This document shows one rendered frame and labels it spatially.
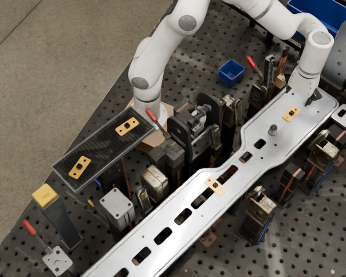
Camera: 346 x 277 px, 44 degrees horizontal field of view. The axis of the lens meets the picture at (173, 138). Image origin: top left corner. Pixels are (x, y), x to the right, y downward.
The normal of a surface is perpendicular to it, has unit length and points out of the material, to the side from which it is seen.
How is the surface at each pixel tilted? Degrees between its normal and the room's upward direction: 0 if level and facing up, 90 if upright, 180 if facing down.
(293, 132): 0
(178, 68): 0
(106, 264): 0
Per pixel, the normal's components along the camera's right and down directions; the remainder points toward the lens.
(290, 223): 0.00, -0.53
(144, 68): -0.08, 0.48
